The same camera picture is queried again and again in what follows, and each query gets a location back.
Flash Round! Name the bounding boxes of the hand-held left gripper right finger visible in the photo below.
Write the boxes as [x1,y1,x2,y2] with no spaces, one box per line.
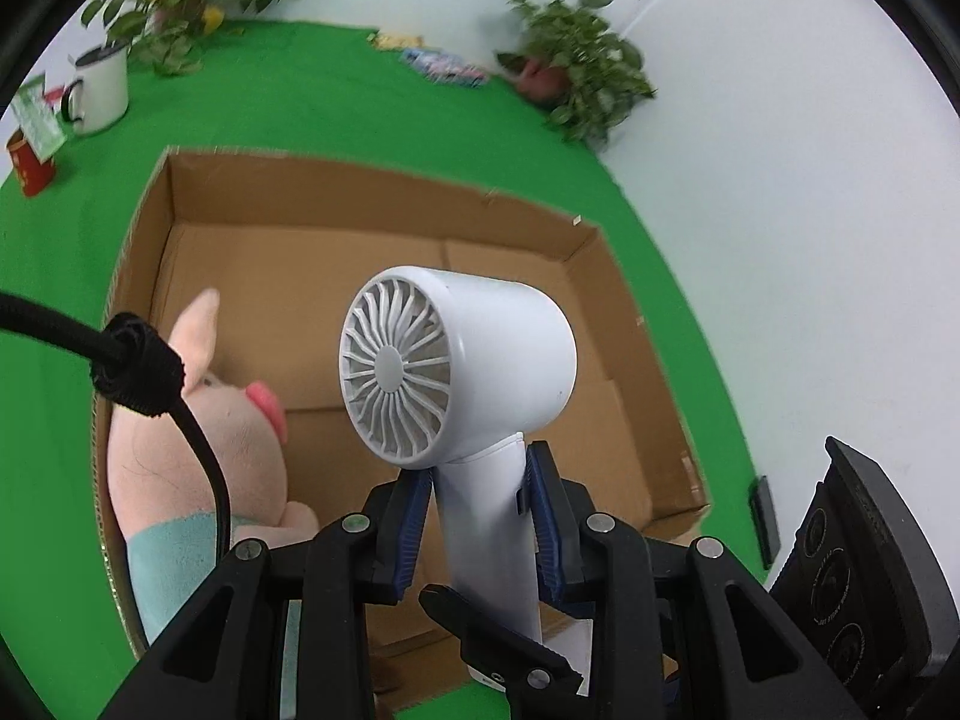
[521,441,871,720]

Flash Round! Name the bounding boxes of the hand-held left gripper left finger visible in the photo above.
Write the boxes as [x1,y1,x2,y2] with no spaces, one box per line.
[97,465,436,720]

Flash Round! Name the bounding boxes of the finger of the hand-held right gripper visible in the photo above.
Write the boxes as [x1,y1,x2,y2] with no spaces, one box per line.
[752,476,782,569]

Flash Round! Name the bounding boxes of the white hair dryer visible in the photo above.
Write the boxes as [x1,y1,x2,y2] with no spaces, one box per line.
[337,265,593,697]

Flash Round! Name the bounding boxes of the large cardboard box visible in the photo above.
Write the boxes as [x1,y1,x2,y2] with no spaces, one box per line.
[94,148,712,713]

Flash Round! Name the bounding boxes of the pig plush toy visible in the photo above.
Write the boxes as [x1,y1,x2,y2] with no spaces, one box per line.
[107,289,320,646]

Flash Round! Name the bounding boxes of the blue and pink snack packets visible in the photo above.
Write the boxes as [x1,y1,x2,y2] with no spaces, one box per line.
[401,47,488,86]

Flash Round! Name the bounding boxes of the potted plant in terracotta pot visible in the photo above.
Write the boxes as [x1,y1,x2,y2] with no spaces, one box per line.
[495,0,659,155]

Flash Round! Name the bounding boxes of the red can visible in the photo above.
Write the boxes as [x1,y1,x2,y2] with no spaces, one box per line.
[6,129,57,198]

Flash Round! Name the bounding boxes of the white enamel mug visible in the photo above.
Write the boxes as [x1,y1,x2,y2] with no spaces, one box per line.
[60,43,132,137]

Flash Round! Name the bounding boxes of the green packet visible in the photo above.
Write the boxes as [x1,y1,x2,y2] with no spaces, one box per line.
[13,79,70,162]

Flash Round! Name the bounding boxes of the black cable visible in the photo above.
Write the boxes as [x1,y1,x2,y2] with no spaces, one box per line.
[0,291,233,563]

